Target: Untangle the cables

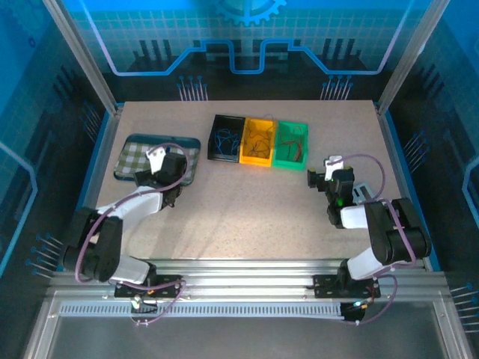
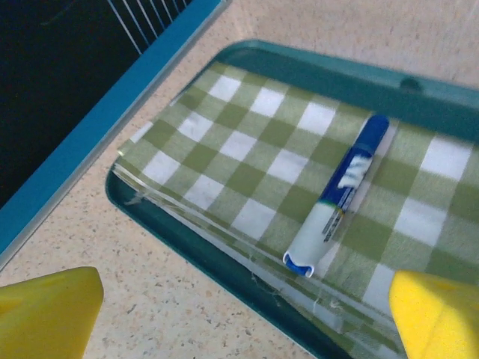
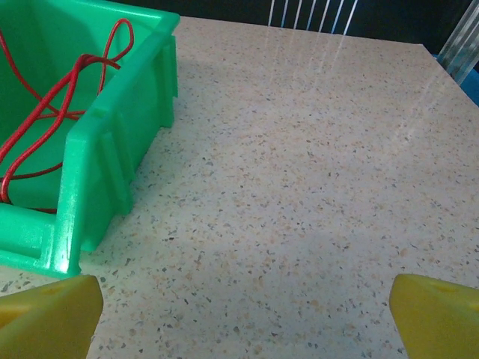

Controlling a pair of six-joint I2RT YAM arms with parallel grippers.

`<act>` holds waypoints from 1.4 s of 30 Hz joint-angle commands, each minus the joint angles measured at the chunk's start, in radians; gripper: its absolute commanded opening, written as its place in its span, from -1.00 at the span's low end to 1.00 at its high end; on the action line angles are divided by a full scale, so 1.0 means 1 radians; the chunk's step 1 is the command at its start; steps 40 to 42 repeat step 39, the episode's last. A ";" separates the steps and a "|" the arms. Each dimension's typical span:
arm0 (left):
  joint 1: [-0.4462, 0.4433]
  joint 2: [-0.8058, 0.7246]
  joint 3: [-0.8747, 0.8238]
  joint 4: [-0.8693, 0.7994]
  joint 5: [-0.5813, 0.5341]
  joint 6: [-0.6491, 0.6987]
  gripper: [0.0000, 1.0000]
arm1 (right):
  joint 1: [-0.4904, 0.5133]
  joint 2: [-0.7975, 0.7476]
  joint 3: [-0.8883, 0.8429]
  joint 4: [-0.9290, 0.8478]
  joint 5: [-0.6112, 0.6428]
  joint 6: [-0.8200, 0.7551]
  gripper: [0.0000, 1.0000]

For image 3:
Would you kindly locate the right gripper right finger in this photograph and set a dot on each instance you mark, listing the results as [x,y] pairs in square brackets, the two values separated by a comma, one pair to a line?
[438,321]

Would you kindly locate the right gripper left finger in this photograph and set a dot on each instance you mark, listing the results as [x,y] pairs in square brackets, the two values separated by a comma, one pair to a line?
[48,318]

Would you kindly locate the green plastic bin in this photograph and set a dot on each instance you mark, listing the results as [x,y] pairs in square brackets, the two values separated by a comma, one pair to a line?
[112,149]

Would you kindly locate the aluminium corner post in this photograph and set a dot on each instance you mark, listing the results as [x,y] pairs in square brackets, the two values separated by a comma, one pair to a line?
[462,41]

